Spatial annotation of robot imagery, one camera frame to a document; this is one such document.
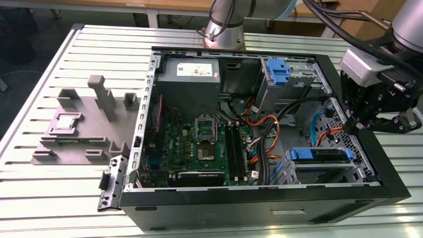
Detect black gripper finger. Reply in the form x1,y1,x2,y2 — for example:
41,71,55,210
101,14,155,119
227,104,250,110
340,70,364,134
358,109,423,134

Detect red orange yellow power wire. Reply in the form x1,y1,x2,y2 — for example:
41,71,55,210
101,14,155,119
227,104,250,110
316,122,351,147

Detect blue wire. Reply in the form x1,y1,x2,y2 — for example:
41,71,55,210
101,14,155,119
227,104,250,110
310,105,334,148

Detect hard disk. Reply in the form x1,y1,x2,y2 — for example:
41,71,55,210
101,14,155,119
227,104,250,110
284,147,355,166

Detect metal disk bay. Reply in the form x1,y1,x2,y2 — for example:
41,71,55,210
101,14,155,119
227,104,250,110
283,147,368,184

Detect grey metal drive cage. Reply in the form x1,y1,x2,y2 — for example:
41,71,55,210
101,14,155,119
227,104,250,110
256,57,332,115

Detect blue drive latch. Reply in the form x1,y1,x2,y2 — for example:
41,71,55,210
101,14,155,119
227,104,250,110
267,59,291,85

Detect brown wooden cabinet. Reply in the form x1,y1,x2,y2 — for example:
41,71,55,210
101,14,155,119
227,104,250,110
334,0,398,44

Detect black RAM slot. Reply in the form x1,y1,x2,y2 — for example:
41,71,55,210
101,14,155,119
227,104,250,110
230,120,242,182
238,120,250,182
226,120,238,182
234,120,246,182

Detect metal socket cover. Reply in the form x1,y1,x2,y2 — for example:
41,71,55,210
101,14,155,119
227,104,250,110
195,114,219,145

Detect CPU socket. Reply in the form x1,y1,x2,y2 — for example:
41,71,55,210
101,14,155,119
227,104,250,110
198,144,218,162

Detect grey power supply unit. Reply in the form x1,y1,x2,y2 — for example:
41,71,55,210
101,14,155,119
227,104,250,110
153,57,222,119

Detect green motherboard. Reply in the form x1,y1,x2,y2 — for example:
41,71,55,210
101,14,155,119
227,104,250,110
141,118,263,187

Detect black graphics card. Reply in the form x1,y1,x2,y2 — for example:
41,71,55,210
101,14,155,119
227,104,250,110
167,170,227,188

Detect black open PC case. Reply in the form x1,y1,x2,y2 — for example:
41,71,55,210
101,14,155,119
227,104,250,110
117,45,412,231

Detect wooden top white desk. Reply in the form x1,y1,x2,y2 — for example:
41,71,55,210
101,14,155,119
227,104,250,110
157,0,350,38
29,0,159,28

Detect grey parts rack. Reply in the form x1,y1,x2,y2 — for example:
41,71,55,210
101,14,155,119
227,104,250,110
29,75,147,166

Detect silver CPU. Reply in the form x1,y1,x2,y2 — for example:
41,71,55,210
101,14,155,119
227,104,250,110
55,118,75,130

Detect black office chair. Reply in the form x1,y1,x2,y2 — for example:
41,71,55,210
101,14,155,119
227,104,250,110
0,6,39,65

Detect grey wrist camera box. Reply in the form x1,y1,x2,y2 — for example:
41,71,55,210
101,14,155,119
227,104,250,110
339,48,386,87

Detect orange yellow wire loop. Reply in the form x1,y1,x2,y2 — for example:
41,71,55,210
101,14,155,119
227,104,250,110
244,97,282,156

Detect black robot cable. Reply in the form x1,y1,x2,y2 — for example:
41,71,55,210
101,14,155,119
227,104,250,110
198,0,414,73

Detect black cable bundle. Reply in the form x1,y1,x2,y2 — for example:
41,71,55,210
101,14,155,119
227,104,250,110
256,96,331,185

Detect yellow black power wires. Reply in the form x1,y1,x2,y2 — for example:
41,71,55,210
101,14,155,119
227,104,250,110
214,108,240,122

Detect thin red wire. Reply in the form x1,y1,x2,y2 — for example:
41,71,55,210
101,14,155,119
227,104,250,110
148,95,165,147

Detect grey card retention bracket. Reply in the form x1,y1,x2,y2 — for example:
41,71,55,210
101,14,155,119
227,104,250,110
96,155,131,212

